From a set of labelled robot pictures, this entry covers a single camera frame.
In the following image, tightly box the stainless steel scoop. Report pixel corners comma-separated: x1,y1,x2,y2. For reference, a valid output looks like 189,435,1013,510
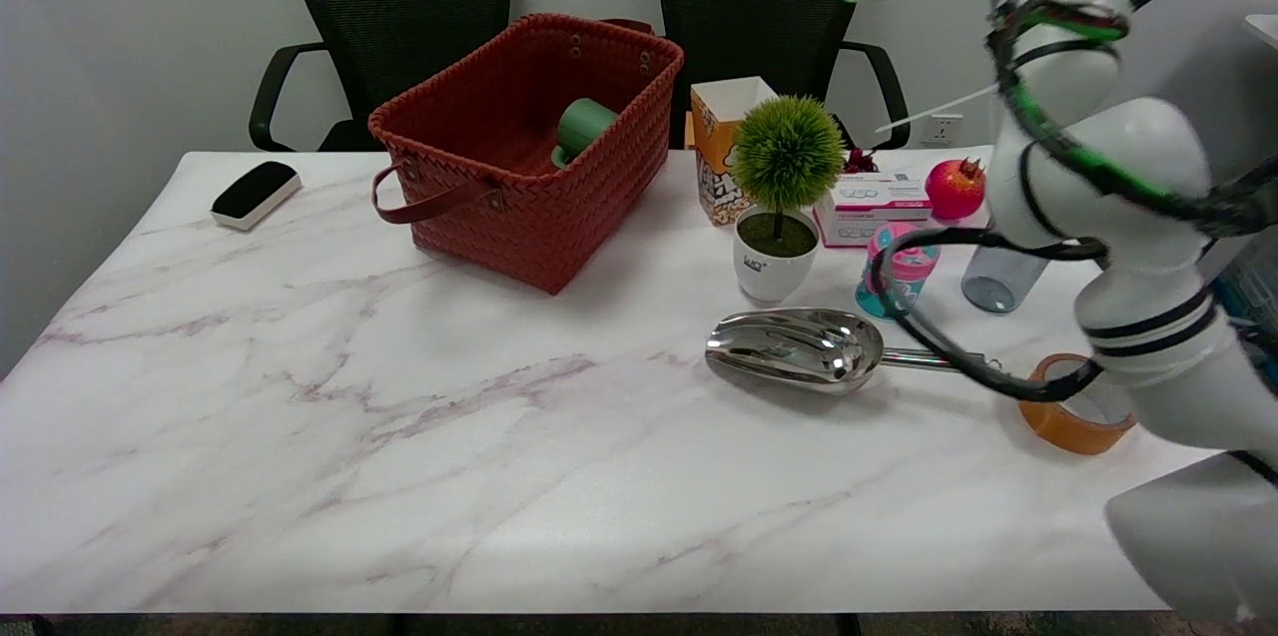
706,308,999,395

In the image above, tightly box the green ball plant white pot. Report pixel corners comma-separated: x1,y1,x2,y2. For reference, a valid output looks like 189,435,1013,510
732,95,848,306

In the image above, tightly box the red pomegranate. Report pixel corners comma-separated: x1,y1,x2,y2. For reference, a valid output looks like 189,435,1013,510
925,158,988,221

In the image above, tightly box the white pink carton box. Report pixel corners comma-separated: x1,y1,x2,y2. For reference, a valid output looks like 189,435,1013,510
814,172,933,248

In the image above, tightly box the orange white popcorn box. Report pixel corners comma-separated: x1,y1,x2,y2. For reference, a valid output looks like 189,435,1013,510
690,77,780,226

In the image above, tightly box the pink teal kids cup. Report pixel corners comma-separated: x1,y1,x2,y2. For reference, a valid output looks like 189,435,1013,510
856,223,941,319

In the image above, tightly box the grey transparent water bottle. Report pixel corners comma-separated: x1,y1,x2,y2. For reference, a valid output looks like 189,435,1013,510
961,242,1049,314

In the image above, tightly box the white side desk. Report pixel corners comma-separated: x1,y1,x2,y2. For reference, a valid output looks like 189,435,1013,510
1198,14,1278,288

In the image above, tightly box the green mug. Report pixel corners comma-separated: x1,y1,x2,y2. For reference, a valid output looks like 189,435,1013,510
551,98,620,169

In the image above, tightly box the red woven basket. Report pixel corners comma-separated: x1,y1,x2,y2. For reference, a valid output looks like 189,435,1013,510
367,13,686,296

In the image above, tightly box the blue storage bin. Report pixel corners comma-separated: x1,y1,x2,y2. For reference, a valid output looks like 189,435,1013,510
1213,247,1278,367

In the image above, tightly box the orange tape roll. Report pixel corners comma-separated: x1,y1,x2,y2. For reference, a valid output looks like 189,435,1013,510
1018,353,1139,455

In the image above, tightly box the black white board eraser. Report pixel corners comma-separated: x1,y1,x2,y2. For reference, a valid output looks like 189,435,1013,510
211,161,303,232

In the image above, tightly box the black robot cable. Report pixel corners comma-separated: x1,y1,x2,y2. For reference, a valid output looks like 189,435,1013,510
871,0,1278,492

